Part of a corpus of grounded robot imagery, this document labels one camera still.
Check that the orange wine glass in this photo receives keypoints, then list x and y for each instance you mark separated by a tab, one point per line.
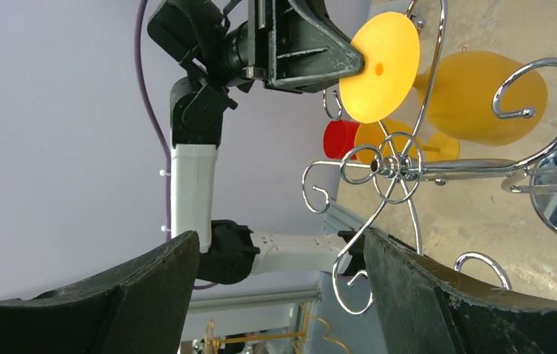
464	85
438	147

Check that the chrome wine glass rack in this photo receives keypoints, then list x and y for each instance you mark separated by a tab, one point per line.
407	174

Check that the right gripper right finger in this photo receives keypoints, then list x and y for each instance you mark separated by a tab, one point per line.
426	307

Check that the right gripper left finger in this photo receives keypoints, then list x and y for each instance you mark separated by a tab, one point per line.
138	306

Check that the red wine glass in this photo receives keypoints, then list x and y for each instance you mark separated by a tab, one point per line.
339	138

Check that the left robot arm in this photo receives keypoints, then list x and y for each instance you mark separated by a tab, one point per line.
198	36

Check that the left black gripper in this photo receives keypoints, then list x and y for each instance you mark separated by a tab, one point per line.
293	46

